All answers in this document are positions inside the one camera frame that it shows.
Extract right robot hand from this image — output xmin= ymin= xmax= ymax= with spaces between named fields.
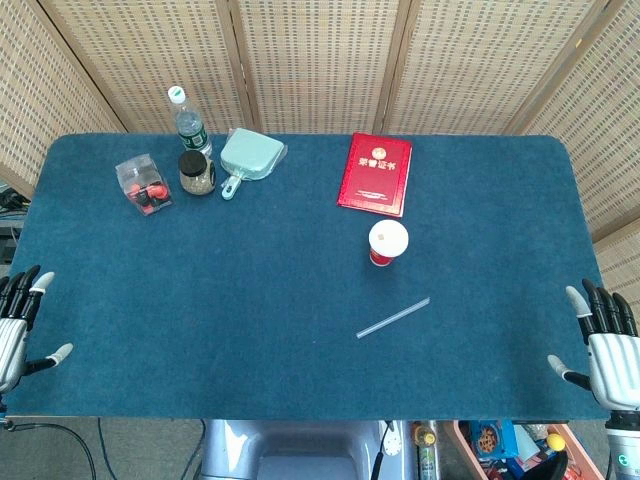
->
xmin=547 ymin=278 xmax=640 ymax=426

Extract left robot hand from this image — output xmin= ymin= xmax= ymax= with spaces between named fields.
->
xmin=0 ymin=264 xmax=74 ymax=396

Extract clear plastic straw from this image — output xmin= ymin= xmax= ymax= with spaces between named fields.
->
xmin=355 ymin=297 xmax=431 ymax=340

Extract grey robot base body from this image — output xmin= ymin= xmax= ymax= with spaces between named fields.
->
xmin=197 ymin=418 xmax=419 ymax=480

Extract red paper cup white lid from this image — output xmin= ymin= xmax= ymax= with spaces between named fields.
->
xmin=368 ymin=219 xmax=410 ymax=269

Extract pink plastic crate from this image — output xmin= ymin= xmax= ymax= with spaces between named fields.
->
xmin=442 ymin=420 xmax=609 ymax=480

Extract clear box red black caps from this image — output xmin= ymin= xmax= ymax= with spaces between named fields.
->
xmin=114 ymin=153 xmax=176 ymax=217

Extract bottle with yellow cap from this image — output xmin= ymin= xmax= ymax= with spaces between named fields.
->
xmin=410 ymin=420 xmax=441 ymax=480

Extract blue felt table cover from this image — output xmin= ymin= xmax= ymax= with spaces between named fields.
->
xmin=0 ymin=133 xmax=634 ymax=421

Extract glass jar black lid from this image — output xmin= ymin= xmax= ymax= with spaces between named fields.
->
xmin=178 ymin=150 xmax=217 ymax=197

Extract clear plastic water bottle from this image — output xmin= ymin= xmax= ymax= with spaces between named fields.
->
xmin=167 ymin=85 xmax=214 ymax=157

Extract mint green dustpan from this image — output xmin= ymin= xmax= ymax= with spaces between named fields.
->
xmin=219 ymin=127 xmax=289 ymax=201

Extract red certificate book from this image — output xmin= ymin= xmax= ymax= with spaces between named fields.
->
xmin=336 ymin=132 xmax=414 ymax=219

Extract woven rattan folding screen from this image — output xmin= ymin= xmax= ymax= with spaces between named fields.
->
xmin=0 ymin=0 xmax=640 ymax=296

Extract black floor cable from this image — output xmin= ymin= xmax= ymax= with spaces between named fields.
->
xmin=0 ymin=421 xmax=99 ymax=480

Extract black equipment with cables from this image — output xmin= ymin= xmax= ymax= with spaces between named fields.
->
xmin=0 ymin=182 xmax=31 ymax=266

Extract blue floor cable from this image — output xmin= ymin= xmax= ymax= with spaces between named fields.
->
xmin=96 ymin=418 xmax=115 ymax=480

